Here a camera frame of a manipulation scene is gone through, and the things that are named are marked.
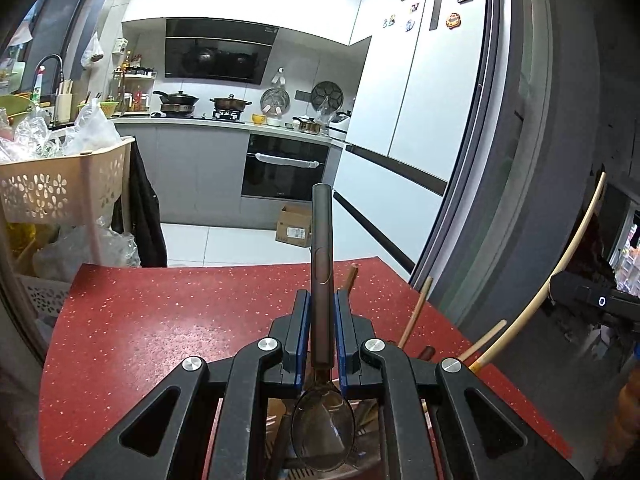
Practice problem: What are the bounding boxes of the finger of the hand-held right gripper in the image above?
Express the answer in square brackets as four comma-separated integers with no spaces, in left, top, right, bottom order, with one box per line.
[546,270,581,312]

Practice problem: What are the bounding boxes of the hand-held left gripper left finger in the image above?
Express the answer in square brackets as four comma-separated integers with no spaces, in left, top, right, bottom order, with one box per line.
[62,289,313,480]

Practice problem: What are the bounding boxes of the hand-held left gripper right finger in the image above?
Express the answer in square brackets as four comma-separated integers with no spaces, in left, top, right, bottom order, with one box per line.
[334,289,583,480]

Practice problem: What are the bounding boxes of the long thin pale chopstick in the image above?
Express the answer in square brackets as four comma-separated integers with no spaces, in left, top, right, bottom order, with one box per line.
[467,171,607,375]

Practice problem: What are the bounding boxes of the dark metal spoon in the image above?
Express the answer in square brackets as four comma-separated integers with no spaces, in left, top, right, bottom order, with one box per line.
[291,183,357,472]

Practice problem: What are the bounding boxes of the beige utensil holder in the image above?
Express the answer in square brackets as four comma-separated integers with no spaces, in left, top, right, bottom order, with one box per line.
[264,396,390,480]

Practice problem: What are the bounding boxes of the brown wooden chopstick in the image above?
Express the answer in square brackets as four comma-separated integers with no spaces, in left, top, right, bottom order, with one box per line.
[397,276,434,350]

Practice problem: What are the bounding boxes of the cardboard box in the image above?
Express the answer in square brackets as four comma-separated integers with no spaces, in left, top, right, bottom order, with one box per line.
[275,203,313,248]

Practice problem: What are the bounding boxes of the black built-in oven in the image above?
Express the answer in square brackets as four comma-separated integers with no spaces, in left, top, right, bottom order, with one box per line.
[241,133,331,201]

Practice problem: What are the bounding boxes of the black jacket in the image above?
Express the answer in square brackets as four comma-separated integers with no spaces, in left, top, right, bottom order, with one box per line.
[111,139,168,268]

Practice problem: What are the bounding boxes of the white rice cooker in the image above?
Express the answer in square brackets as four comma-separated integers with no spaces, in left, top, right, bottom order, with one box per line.
[327,110,353,141]

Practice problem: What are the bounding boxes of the clear plastic bags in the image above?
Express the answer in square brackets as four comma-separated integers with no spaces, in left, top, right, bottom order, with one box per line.
[32,217,141,281]

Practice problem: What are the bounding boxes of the hanging round metal rack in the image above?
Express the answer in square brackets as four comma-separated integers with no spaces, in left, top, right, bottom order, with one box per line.
[260,87,291,116]

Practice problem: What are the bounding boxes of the hanging dark round tray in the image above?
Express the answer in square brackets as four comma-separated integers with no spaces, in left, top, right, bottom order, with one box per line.
[310,81,344,111]

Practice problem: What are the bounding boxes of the white refrigerator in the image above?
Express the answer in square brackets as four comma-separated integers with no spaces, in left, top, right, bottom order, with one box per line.
[330,0,493,286]

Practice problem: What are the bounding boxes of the metal pot with lid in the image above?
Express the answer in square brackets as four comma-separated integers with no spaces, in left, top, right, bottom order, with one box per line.
[209,93,252,112]

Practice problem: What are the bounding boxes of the black wok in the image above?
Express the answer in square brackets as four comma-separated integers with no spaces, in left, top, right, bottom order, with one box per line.
[152,90,200,116]

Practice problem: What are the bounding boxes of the black range hood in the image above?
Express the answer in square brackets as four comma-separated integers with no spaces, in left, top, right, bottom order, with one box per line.
[165,18,278,86]

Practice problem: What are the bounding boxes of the yellow plastic bag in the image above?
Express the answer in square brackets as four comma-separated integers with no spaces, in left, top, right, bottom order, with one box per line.
[5,222,41,266]

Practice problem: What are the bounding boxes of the beige plastic rack cart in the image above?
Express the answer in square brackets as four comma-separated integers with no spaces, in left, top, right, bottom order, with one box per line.
[0,136,136,321]

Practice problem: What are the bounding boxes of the spice rack with bottles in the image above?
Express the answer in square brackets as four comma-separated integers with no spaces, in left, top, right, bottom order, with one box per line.
[114,50,157,113]

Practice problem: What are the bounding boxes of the white knife block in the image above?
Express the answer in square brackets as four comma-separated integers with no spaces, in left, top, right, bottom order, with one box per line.
[54,80,75,122]

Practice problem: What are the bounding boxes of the clear plastic packaging pile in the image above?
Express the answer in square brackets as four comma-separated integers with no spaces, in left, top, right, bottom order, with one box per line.
[0,110,66,163]

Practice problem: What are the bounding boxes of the hanging white plastic bag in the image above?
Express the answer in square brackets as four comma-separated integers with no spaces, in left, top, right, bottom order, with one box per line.
[81,31,105,70]

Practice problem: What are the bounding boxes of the green plastic basin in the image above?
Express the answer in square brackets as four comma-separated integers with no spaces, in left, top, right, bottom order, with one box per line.
[0,94,36,121]

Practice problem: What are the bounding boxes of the black kitchen faucet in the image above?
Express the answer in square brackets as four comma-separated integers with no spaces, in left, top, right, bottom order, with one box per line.
[35,54,65,96]

